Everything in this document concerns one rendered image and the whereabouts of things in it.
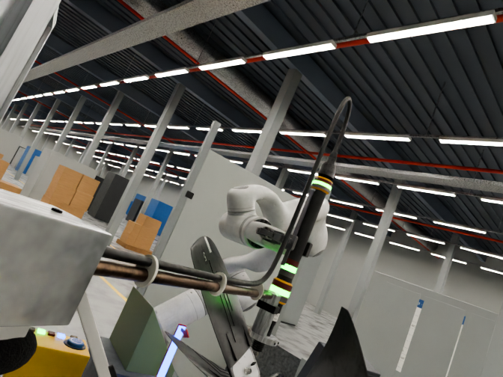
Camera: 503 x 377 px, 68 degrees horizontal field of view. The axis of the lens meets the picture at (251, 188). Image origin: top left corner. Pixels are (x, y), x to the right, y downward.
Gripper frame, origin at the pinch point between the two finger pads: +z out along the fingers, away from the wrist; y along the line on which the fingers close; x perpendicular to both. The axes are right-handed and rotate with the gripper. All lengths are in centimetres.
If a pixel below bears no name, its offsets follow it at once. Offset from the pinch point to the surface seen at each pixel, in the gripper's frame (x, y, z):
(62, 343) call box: -43, 28, -35
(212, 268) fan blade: -10.7, 18.3, 2.4
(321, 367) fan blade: -16.6, 7.5, 24.8
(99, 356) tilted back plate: -21, 39, 26
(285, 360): -60, -133, -133
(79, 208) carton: -57, -69, -824
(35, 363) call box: -47, 32, -31
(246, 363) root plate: -24.4, 5.5, 5.8
